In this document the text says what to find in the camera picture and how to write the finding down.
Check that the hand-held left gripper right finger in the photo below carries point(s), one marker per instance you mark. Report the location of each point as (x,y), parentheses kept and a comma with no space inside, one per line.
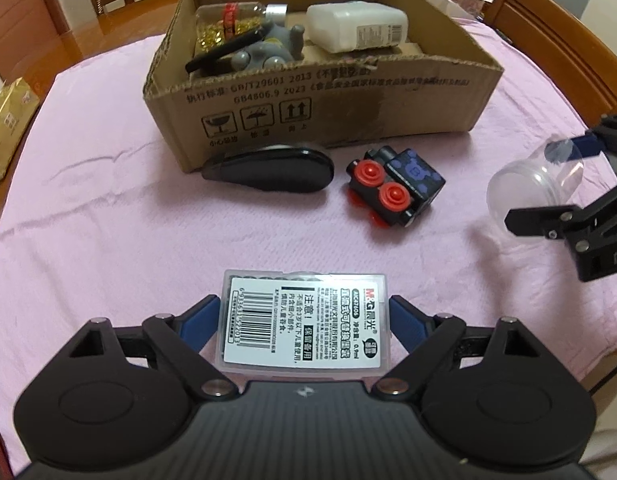
(406,322)

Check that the clear bottle of golden capsules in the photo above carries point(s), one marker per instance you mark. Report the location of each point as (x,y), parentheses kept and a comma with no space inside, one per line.
(213,25)

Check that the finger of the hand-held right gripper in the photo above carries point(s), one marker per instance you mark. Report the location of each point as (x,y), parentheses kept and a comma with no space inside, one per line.
(596,142)
(538,222)

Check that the gold tissue pack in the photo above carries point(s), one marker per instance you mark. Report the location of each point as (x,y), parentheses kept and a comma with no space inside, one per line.
(8,125)

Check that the clear plastic case white label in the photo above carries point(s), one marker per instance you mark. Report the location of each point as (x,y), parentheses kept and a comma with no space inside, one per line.
(298,320)

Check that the black power bank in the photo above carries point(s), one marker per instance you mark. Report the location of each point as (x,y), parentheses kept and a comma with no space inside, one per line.
(223,51)

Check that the brown wooden door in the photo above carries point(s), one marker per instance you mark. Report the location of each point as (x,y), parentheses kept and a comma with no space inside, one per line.
(28,20)

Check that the grey dinosaur toy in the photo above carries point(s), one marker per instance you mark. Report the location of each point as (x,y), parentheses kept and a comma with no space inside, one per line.
(268,50)

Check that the black toy car red wheels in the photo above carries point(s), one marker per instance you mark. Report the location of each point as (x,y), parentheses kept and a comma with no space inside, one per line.
(408,180)

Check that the white plastic bottle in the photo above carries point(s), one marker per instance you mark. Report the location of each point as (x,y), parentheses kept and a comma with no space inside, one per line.
(348,22)

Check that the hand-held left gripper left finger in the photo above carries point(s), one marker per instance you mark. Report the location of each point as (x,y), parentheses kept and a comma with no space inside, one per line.
(201,324)

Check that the pink towel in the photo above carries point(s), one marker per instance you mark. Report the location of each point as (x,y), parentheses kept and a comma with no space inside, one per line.
(138,240)

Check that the clear plastic jar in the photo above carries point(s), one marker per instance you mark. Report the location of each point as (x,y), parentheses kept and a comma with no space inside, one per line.
(528,185)

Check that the wooden chair with striped back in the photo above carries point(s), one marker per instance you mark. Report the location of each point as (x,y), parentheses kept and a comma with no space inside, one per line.
(553,35)

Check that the black oval handheld device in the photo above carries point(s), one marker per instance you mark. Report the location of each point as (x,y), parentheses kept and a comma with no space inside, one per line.
(278,172)

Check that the brown cardboard box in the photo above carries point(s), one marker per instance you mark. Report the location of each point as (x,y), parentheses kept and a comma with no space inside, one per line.
(338,105)

